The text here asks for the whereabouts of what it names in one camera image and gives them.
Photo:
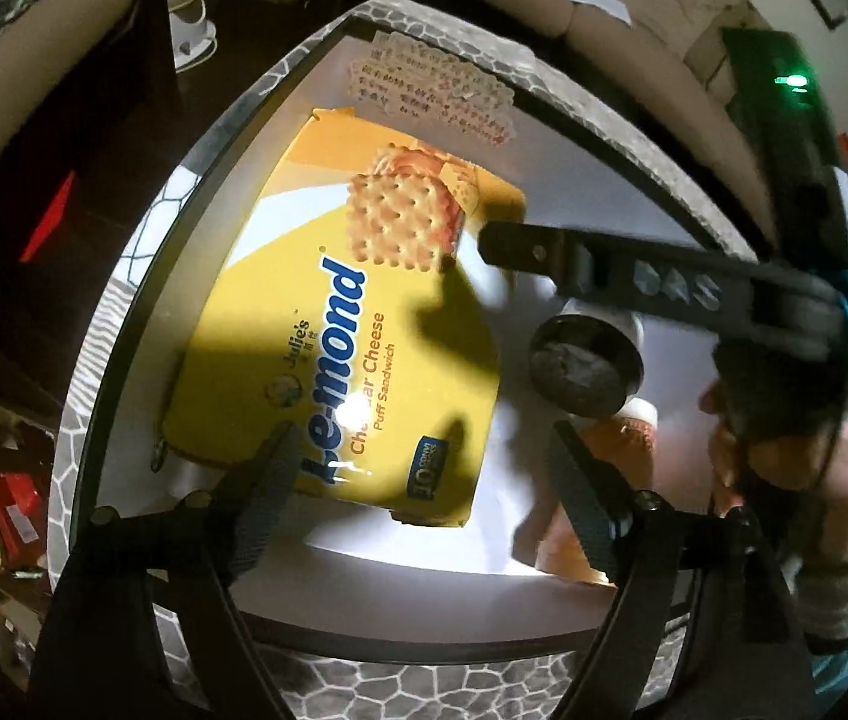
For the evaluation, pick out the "orange clear cup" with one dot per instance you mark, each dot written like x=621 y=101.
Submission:
x=626 y=442

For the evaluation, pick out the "dark lidded cup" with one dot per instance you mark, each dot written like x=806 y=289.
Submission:
x=581 y=367

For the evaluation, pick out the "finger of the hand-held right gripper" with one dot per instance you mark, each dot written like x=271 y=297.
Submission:
x=521 y=247

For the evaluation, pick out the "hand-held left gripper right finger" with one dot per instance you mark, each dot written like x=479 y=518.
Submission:
x=592 y=510

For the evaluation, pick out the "yellow biscuit packet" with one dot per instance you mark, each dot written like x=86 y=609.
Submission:
x=281 y=315

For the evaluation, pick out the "person's right hand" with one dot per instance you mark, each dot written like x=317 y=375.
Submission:
x=836 y=487

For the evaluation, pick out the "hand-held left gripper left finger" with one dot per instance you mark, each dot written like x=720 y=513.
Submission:
x=266 y=495

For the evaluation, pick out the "black storage box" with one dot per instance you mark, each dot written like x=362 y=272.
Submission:
x=581 y=127

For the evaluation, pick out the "white plastic appliance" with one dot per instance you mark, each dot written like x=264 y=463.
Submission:
x=187 y=7

